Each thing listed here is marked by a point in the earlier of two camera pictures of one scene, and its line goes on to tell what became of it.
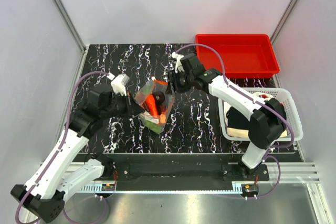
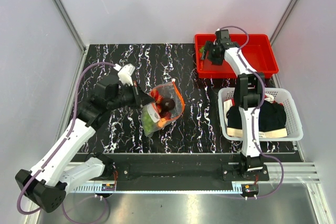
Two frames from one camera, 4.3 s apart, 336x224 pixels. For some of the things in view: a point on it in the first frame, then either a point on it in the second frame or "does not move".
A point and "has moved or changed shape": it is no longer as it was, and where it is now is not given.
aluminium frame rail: (291, 172) does not move
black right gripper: (172, 79) to (208, 46)
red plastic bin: (244, 56) does not move
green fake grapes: (157, 127) to (149, 124)
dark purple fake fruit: (159, 97) to (167, 104)
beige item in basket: (232, 131) does not move
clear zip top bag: (156, 102) has moved or changed shape
